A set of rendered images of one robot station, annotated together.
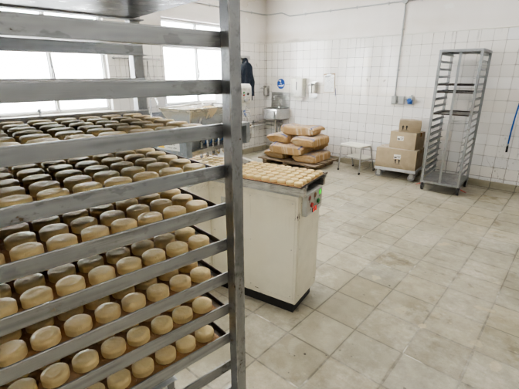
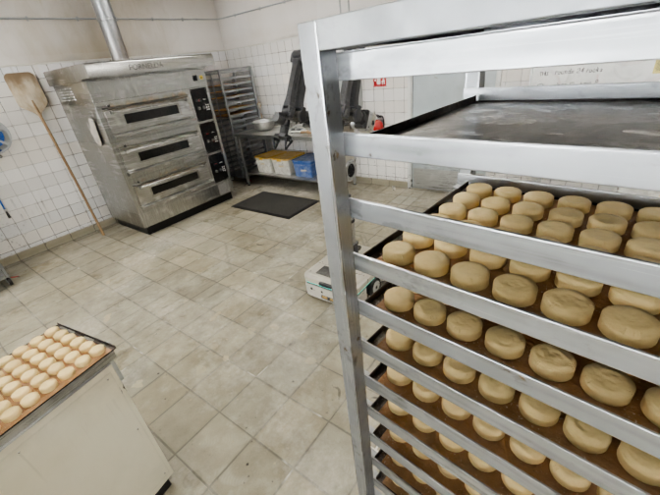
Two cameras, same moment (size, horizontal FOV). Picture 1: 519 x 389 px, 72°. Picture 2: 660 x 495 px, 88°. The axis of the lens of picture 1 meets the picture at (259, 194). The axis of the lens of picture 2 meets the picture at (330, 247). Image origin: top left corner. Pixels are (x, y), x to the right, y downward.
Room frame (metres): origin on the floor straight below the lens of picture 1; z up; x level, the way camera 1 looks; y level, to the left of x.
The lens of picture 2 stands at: (1.14, 0.82, 1.78)
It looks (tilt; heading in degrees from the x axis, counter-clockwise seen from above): 29 degrees down; 268
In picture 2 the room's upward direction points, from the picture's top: 7 degrees counter-clockwise
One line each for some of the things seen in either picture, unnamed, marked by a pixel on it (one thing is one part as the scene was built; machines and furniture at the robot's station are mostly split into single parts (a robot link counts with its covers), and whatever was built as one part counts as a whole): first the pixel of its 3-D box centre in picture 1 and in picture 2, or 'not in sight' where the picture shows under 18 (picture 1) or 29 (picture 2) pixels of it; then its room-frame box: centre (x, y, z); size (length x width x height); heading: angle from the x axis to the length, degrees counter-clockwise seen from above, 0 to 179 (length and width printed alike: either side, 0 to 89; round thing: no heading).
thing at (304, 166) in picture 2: not in sight; (310, 164); (1.08, -4.56, 0.36); 0.47 x 0.38 x 0.26; 50
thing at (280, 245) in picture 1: (262, 234); (43, 488); (2.33, -0.03, 0.45); 0.70 x 0.34 x 0.90; 58
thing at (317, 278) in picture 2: not in sight; (348, 264); (0.91, -1.68, 0.24); 0.68 x 0.53 x 0.41; 48
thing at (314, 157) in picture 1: (312, 155); not in sight; (6.14, -0.93, 0.19); 0.72 x 0.42 x 0.15; 143
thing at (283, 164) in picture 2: not in sight; (289, 162); (1.41, -4.86, 0.36); 0.47 x 0.38 x 0.26; 48
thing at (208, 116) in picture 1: (202, 115); not in sight; (2.59, 0.40, 1.25); 0.56 x 0.29 x 0.14; 148
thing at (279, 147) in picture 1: (290, 147); not in sight; (6.16, -0.55, 0.32); 0.72 x 0.42 x 0.17; 53
